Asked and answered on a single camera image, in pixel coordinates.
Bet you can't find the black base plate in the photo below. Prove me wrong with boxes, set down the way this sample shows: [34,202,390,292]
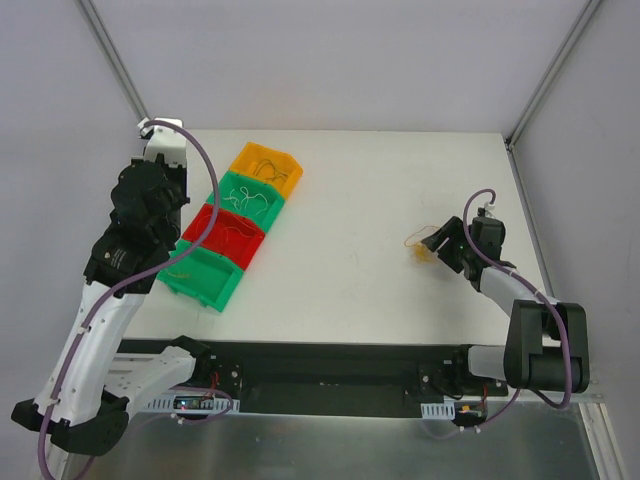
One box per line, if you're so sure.
[122,337,511,419]

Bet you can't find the left white cable duct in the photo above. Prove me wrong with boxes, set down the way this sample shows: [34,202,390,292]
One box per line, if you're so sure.
[141,394,240,415]

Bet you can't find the right white cable duct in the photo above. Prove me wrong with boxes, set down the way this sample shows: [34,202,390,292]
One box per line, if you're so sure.
[420,401,456,421]

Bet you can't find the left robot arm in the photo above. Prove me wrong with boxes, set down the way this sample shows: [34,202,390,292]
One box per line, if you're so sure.
[11,154,212,459]

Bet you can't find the yellow orange wires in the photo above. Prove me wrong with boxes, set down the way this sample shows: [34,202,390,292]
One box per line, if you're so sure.
[403,225,441,266]

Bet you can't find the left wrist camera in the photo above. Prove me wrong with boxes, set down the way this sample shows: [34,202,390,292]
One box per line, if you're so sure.
[137,118,187,168]

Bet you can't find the upper green plastic bin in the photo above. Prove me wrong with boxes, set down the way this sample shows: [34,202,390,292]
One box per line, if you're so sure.
[219,171,285,233]

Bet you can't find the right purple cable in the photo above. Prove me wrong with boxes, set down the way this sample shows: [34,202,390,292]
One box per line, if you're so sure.
[424,188,576,440]

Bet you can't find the white cable duct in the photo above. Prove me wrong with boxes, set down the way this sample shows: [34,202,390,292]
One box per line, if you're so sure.
[141,394,240,415]
[420,401,456,421]

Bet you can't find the left aluminium frame post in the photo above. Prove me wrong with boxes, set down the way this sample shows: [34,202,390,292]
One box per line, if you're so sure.
[75,0,149,120]

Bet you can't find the dark wire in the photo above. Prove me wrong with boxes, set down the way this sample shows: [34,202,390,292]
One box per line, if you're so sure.
[252,158,291,184]

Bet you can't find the right aluminium frame post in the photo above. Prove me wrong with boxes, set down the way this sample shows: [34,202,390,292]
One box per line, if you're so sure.
[504,0,605,151]

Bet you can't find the lower green plastic bin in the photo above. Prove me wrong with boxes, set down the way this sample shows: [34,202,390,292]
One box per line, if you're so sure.
[156,247,244,312]

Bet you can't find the green plastic bin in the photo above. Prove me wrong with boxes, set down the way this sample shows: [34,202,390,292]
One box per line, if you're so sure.
[219,171,285,233]
[156,247,244,312]

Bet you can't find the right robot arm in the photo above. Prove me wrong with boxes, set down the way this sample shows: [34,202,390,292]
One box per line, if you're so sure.
[421,215,590,395]

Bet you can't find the orange plastic bin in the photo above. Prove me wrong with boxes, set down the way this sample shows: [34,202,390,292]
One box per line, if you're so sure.
[229,142,304,200]

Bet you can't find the long orange wire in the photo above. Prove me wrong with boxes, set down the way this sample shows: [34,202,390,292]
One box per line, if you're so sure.
[192,209,254,244]

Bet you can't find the aluminium frame post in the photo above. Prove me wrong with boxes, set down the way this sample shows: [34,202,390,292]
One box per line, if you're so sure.
[75,0,149,120]
[504,0,605,151]

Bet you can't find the red plastic bin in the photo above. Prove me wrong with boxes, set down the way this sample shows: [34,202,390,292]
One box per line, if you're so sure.
[182,203,266,270]

